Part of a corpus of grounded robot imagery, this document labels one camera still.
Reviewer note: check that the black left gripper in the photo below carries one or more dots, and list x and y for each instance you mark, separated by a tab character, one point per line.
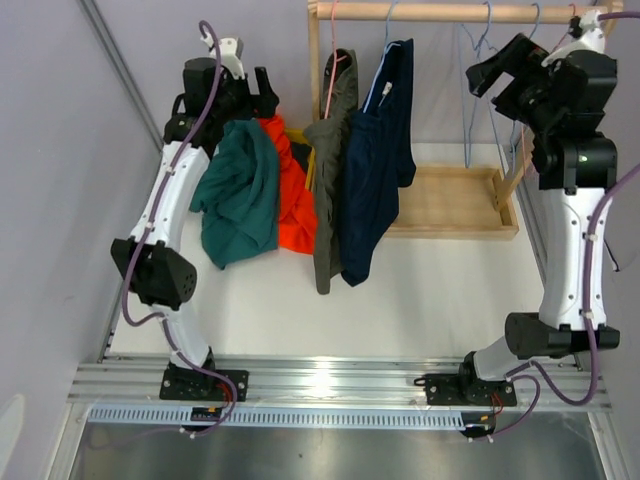
256	106

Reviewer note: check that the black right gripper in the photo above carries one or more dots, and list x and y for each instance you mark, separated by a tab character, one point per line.
522	58

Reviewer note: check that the teal green shorts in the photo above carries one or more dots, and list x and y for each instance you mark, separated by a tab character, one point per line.
238	196

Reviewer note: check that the orange shorts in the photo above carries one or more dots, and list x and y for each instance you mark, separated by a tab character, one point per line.
297	221

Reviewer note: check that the navy blue shorts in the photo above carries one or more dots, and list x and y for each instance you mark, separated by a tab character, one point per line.
379	161

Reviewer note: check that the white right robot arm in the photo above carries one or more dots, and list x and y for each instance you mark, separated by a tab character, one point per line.
577	168

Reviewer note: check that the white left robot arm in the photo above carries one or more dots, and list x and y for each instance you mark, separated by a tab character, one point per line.
159	282

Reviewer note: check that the olive green shorts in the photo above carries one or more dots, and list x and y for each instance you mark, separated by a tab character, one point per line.
329	138

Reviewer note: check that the pink hanger with olive shorts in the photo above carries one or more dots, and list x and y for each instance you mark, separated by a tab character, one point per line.
334	59

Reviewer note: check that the wooden clothes rack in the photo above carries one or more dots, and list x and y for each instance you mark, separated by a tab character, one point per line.
445	201

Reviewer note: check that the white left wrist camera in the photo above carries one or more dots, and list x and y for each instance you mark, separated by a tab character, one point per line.
228	53

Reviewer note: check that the aluminium mounting rail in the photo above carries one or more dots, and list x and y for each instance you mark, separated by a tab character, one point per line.
274	381

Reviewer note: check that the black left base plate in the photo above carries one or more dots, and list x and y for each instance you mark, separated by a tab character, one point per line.
188	385

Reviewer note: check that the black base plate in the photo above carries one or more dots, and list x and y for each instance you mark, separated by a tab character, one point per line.
188	385
465	390

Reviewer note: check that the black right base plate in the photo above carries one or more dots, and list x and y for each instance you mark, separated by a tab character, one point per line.
465	390

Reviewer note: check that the white slotted cable duct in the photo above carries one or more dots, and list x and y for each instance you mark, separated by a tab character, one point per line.
412	419

